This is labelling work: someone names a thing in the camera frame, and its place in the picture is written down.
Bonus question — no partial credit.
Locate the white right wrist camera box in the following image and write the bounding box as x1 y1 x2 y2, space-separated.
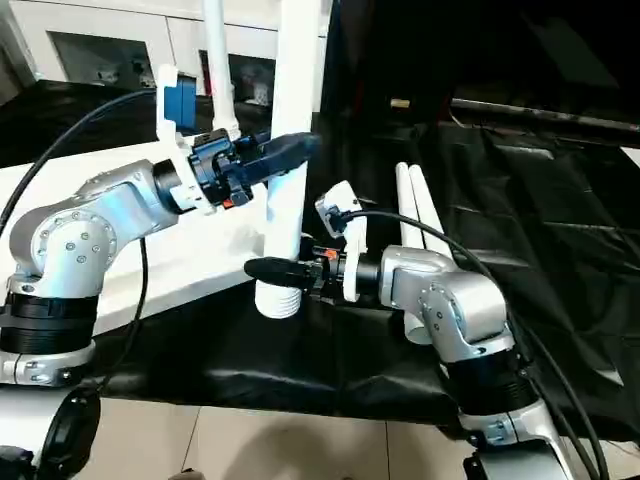
314 181 367 304

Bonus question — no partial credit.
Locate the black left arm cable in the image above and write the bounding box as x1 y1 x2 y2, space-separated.
0 88 166 371

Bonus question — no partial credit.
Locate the white glass-door cabinet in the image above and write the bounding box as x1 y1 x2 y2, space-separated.
0 0 331 109

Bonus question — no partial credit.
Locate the black table mat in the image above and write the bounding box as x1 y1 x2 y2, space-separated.
0 80 640 441

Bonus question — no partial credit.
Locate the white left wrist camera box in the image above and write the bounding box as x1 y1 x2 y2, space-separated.
155 65 217 217

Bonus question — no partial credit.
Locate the black fabric backdrop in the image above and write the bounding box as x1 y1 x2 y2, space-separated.
322 0 640 126

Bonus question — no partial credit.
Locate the white plastic table top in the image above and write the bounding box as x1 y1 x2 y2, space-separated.
0 140 301 338

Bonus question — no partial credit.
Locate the silver metal rod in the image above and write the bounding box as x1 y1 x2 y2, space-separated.
450 97 640 129

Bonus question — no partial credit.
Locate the white plastic table leg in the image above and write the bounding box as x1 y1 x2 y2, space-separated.
200 0 242 143
396 162 433 346
252 0 333 320
407 165 457 259

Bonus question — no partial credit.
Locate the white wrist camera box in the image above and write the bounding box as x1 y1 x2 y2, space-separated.
314 181 367 304
155 65 217 217

